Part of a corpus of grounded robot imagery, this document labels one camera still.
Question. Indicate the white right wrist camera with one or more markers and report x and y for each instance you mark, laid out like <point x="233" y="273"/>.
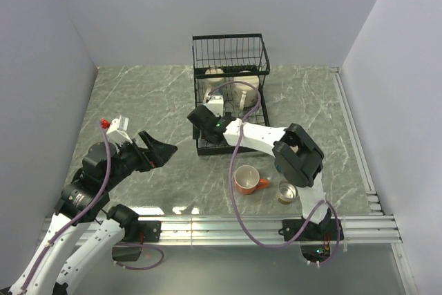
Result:
<point x="215" y="104"/>

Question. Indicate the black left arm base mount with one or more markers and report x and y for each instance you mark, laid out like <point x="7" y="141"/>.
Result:
<point x="143" y="231"/>

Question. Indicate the aluminium rail table edge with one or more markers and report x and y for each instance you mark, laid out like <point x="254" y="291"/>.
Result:
<point x="271" y="230"/>

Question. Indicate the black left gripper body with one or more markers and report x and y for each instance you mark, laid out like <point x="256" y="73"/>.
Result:
<point x="130" y="157"/>

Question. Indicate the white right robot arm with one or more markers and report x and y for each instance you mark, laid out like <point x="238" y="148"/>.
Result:
<point x="296" y="156"/>

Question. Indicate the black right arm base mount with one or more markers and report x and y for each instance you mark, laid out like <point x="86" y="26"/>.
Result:
<point x="326" y="230"/>

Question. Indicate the stainless steel cup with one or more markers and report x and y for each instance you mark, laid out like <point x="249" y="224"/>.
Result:
<point x="286" y="192"/>

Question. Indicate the black wire dish rack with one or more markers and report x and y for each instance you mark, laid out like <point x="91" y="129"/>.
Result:
<point x="237" y="55"/>

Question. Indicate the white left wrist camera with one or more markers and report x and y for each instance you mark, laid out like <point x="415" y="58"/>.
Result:
<point x="117" y="127"/>

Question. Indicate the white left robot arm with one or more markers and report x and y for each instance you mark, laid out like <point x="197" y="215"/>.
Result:
<point x="58" y="263"/>

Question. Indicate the cream mug green interior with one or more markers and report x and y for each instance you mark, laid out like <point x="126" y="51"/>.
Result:
<point x="244" y="91"/>

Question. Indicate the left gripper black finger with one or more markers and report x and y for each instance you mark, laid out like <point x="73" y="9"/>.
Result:
<point x="160" y="153"/>
<point x="150" y="143"/>

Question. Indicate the orange mug white interior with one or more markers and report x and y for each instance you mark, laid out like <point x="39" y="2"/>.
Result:
<point x="247" y="180"/>

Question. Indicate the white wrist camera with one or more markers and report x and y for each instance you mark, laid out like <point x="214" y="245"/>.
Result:
<point x="117" y="127"/>
<point x="215" y="104"/>

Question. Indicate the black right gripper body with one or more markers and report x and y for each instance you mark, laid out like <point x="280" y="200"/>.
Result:
<point x="206" y="135"/>

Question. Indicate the tall cream coral-pattern mug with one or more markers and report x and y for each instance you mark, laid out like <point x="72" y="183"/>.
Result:
<point x="212" y="82"/>

